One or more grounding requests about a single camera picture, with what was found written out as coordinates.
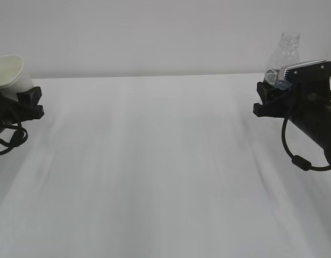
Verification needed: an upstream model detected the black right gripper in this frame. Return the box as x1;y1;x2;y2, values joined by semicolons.
253;61;331;118

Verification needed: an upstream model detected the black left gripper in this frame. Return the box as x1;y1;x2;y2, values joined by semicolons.
0;87;44;137

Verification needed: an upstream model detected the white paper cup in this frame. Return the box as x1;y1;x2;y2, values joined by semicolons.
0;55;34;101

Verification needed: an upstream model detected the clear water bottle green label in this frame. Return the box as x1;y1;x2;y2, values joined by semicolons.
264;32;300;90

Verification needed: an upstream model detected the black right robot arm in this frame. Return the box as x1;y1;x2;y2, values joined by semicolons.
253;60;331;172

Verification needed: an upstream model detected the black left camera cable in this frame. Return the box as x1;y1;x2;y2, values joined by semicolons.
0;107;29;157

